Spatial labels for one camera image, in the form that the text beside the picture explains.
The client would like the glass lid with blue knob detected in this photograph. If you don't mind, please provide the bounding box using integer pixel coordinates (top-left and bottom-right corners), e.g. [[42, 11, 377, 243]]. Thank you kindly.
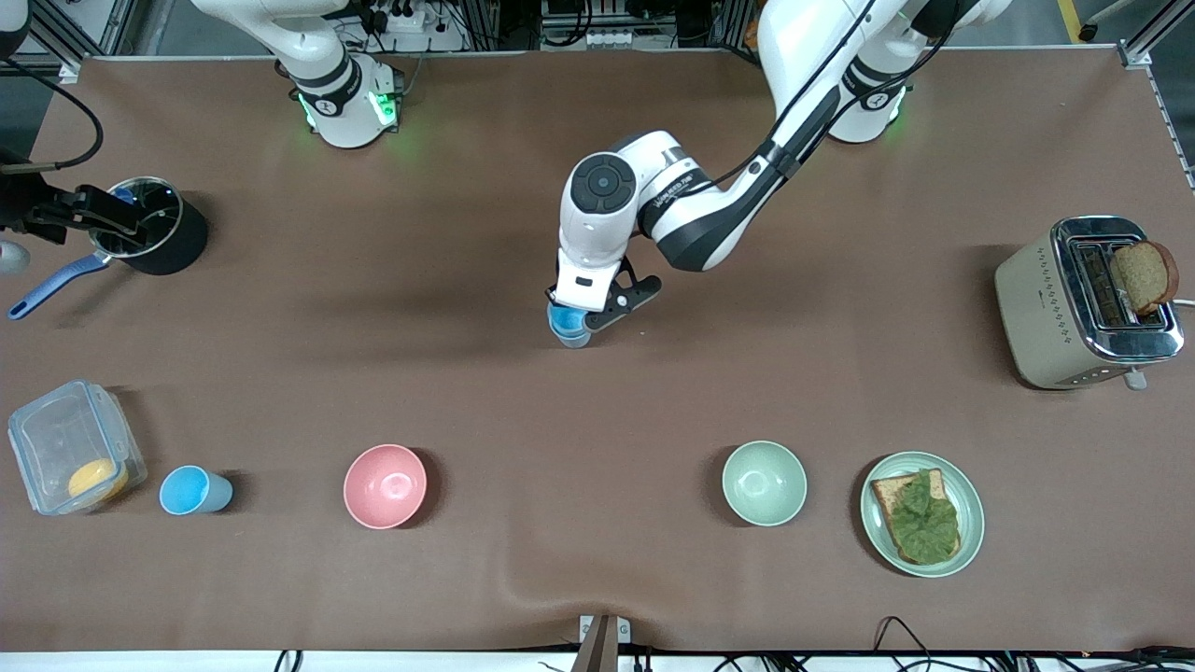
[[89, 177, 183, 259]]

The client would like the brown table mat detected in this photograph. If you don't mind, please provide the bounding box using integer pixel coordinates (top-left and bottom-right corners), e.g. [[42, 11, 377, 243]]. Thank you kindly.
[[0, 47, 1195, 654]]

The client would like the clear plastic food container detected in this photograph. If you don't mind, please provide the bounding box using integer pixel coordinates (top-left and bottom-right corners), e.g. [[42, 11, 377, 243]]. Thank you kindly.
[[7, 379, 148, 517]]

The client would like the long white power strip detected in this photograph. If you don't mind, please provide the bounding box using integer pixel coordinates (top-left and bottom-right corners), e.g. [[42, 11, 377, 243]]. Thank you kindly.
[[540, 26, 625, 49]]

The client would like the pink bowl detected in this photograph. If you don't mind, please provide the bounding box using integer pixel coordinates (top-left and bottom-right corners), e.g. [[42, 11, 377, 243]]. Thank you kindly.
[[343, 443, 429, 530]]

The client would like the pale green bowl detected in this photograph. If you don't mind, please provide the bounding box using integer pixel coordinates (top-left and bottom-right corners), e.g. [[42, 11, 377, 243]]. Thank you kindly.
[[721, 441, 808, 527]]

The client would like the white power strip with plugs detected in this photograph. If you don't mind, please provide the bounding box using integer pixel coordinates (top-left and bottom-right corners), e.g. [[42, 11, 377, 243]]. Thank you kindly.
[[373, 0, 430, 35]]

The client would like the brown toast slice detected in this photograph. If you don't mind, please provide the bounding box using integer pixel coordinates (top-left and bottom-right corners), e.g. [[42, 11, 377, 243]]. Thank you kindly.
[[870, 469, 963, 566]]

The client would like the green lettuce leaf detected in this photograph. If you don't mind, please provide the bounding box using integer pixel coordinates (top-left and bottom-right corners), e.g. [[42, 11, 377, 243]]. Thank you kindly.
[[885, 469, 961, 566]]

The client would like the pale green plate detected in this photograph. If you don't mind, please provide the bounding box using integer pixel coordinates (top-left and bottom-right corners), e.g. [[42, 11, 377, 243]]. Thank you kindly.
[[860, 452, 986, 579]]

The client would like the beige chrome toaster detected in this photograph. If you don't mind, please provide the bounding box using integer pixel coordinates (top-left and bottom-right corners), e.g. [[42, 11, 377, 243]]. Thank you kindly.
[[993, 216, 1187, 391]]

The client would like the brown bread slice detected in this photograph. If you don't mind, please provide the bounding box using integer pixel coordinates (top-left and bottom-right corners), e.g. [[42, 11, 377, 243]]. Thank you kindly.
[[1109, 241, 1180, 316]]

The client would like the grey metal pole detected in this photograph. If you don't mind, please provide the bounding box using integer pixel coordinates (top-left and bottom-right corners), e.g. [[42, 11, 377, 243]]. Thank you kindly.
[[1078, 0, 1126, 43]]

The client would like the black saucepan with blue handle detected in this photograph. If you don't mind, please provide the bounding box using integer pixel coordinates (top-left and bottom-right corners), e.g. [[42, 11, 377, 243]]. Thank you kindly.
[[7, 175, 211, 321]]

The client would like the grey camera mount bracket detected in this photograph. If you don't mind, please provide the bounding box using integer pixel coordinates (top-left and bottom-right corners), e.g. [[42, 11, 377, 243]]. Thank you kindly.
[[571, 614, 631, 672]]

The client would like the black looped cable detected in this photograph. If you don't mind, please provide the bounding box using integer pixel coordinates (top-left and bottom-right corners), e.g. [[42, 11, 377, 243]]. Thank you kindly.
[[873, 616, 935, 665]]

